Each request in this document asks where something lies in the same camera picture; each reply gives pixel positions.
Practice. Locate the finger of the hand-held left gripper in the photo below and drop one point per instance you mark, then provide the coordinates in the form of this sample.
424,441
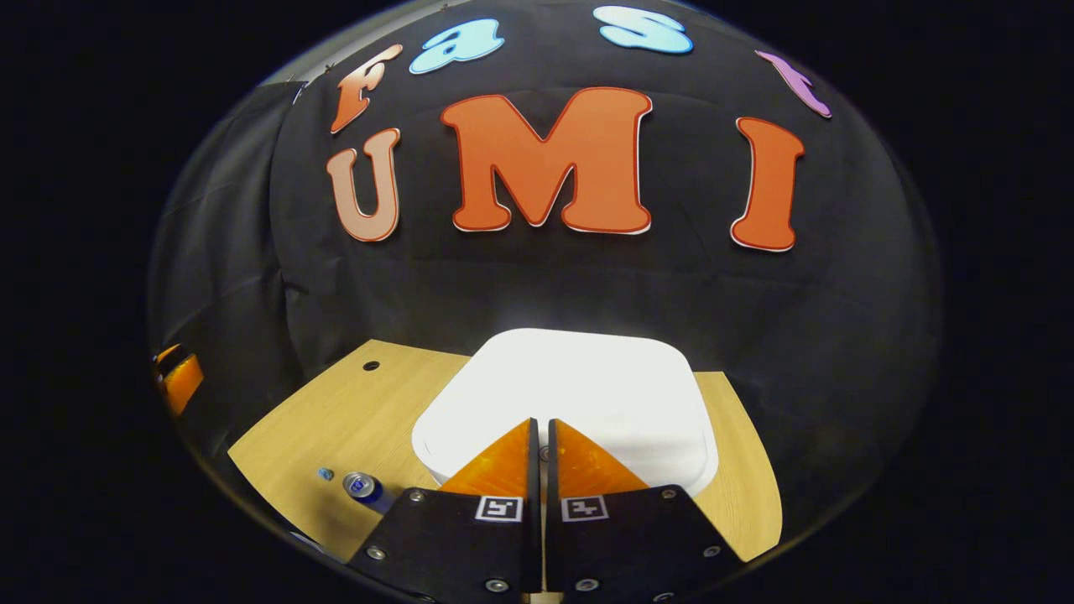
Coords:
166,353
183,384

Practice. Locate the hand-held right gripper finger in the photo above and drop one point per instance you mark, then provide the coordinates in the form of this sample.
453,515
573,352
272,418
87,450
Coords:
534,520
553,520

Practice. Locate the white desktop garbage bin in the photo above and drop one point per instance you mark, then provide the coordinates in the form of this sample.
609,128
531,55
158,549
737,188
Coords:
570,394

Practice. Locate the blue pop can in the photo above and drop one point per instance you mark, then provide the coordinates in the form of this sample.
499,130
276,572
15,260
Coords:
365,486

